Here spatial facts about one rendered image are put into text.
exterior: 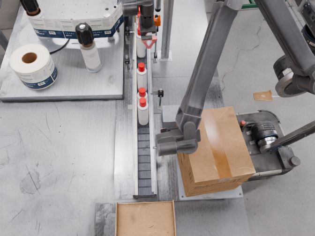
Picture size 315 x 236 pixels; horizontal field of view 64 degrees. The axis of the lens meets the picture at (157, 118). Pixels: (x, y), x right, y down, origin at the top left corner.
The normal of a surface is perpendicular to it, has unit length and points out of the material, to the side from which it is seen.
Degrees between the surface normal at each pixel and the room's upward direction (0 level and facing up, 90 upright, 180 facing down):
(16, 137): 0
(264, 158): 0
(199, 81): 49
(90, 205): 0
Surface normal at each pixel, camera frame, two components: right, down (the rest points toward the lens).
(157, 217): 0.03, -0.47
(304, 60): 0.00, 0.30
